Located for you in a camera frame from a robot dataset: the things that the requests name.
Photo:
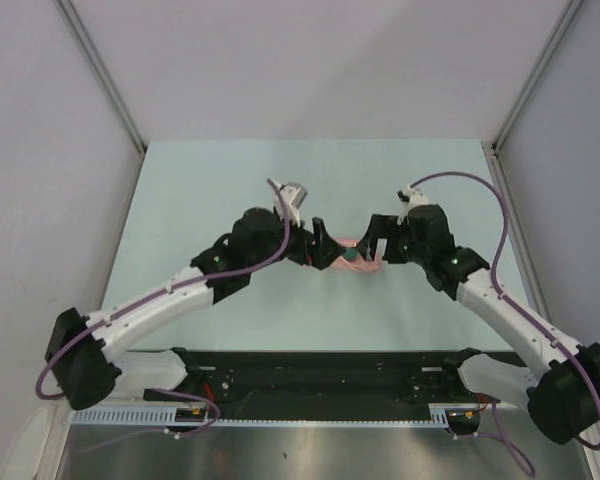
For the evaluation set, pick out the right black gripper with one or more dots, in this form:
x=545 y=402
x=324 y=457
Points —
x=379 y=227

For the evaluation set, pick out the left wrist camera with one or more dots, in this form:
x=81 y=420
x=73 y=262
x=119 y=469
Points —
x=289 y=195

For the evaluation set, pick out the left aluminium frame post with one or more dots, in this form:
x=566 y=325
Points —
x=94 y=61

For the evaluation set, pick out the pink satin napkin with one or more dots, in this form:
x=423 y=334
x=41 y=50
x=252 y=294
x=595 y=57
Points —
x=360 y=265

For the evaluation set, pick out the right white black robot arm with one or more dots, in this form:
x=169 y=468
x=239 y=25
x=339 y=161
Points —
x=558 y=383

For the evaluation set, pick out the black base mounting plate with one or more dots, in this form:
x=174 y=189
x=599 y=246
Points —
x=333 y=385

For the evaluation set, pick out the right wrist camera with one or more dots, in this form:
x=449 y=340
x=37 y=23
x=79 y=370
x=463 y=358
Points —
x=410 y=199

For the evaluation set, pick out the aluminium frame post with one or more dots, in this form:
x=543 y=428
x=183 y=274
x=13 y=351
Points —
x=551 y=47
x=94 y=61

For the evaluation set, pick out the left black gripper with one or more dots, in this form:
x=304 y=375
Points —
x=325 y=248

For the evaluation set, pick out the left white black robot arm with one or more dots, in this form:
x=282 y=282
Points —
x=83 y=350

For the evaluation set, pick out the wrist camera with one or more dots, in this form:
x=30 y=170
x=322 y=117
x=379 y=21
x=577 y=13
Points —
x=410 y=199
x=289 y=195

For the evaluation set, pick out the teal spoon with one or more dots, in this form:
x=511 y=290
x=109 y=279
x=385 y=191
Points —
x=350 y=254

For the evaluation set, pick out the white slotted cable duct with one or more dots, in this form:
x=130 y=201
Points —
x=187 y=418

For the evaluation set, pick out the right aluminium table rail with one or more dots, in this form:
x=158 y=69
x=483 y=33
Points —
x=516 y=233

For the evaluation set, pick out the right aluminium frame post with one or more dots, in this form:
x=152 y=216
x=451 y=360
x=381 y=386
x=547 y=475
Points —
x=551 y=47

